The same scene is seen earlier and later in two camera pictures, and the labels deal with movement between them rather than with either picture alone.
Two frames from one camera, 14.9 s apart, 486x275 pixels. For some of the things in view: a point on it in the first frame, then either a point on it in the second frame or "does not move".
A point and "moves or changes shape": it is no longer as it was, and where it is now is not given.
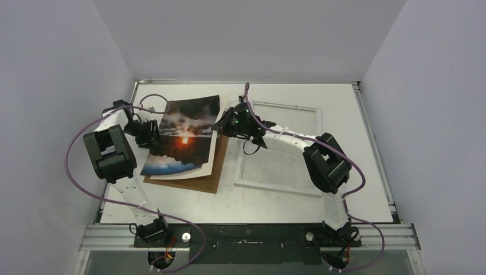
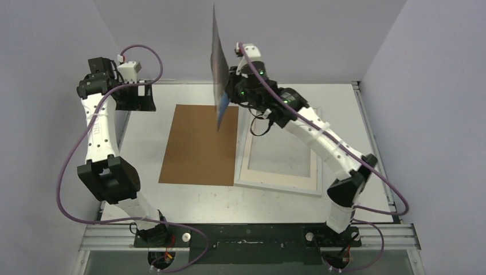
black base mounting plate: [253, 244] does not move
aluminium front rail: [400, 237] does not move
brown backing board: [208, 183] moves or changes shape
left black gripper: [152, 138] to [140, 103]
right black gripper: [227, 122] to [231, 85]
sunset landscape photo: [185, 134] to [220, 71]
